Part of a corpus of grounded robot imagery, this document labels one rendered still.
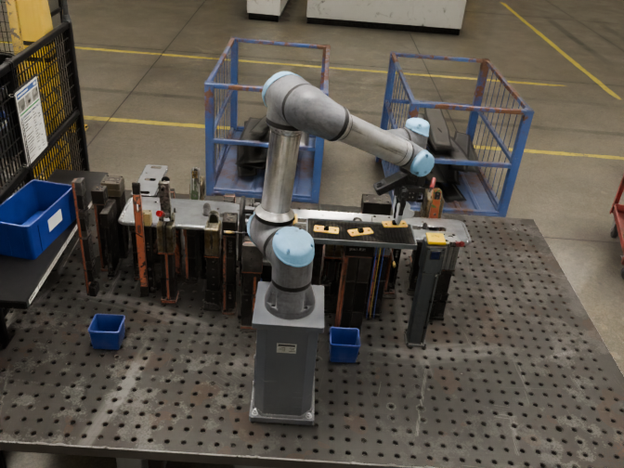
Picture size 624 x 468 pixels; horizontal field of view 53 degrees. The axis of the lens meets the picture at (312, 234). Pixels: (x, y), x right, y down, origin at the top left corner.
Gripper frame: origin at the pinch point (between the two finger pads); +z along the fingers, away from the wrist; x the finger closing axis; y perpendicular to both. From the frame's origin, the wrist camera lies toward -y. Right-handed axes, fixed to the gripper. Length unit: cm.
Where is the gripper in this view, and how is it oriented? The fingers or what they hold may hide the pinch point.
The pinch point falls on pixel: (395, 219)
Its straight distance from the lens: 212.4
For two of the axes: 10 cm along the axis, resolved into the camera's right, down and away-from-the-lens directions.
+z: -0.8, 8.5, 5.2
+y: 9.9, -0.1, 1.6
